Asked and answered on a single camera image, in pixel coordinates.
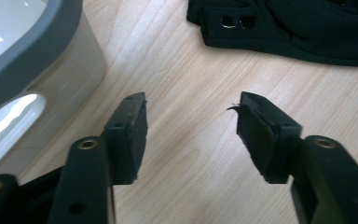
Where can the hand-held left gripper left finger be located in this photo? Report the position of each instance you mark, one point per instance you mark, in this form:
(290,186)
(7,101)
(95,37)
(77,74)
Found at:
(126,140)

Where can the black garment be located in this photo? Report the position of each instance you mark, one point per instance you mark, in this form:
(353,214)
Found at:
(307,34)

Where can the white plastic bin grey rim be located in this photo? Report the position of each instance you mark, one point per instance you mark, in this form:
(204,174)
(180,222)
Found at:
(74,77)

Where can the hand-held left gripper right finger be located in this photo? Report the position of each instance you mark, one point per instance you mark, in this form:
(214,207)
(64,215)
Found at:
(261,140)

